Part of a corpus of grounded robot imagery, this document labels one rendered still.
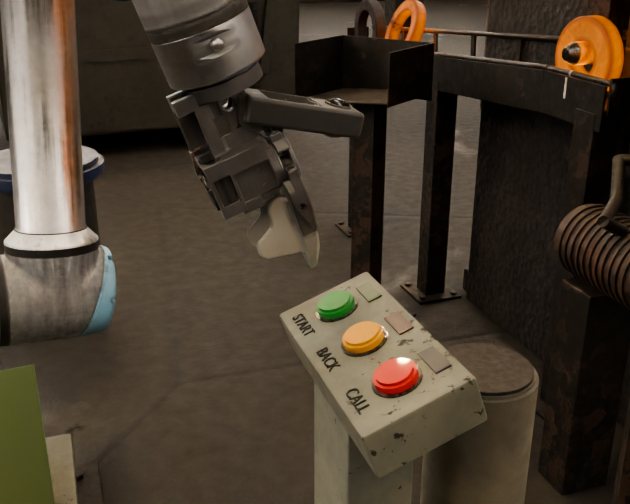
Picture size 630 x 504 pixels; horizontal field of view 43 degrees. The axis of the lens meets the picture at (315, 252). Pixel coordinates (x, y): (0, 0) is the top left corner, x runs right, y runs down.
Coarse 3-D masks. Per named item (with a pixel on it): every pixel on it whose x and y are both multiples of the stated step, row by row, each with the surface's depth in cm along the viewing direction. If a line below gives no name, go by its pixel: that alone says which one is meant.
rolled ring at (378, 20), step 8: (368, 0) 245; (376, 0) 245; (360, 8) 251; (368, 8) 245; (376, 8) 242; (360, 16) 253; (376, 16) 241; (360, 24) 255; (376, 24) 241; (384, 24) 242; (360, 32) 256; (376, 32) 242; (384, 32) 242
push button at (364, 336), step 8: (352, 328) 76; (360, 328) 76; (368, 328) 76; (376, 328) 75; (344, 336) 76; (352, 336) 75; (360, 336) 75; (368, 336) 74; (376, 336) 74; (344, 344) 75; (352, 344) 74; (360, 344) 74; (368, 344) 74; (376, 344) 74; (352, 352) 75; (360, 352) 74
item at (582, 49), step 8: (624, 40) 153; (568, 48) 150; (576, 48) 149; (584, 48) 150; (624, 48) 152; (568, 56) 150; (576, 56) 150; (584, 56) 150; (592, 56) 150; (576, 64) 151; (584, 64) 152
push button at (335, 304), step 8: (328, 296) 83; (336, 296) 82; (344, 296) 82; (352, 296) 82; (320, 304) 82; (328, 304) 82; (336, 304) 81; (344, 304) 81; (352, 304) 81; (320, 312) 81; (328, 312) 81; (336, 312) 80; (344, 312) 81
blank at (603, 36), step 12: (576, 24) 152; (588, 24) 149; (600, 24) 146; (612, 24) 147; (564, 36) 156; (576, 36) 152; (588, 36) 150; (600, 36) 147; (612, 36) 146; (600, 48) 147; (612, 48) 145; (600, 60) 148; (612, 60) 145; (600, 72) 148; (612, 72) 147
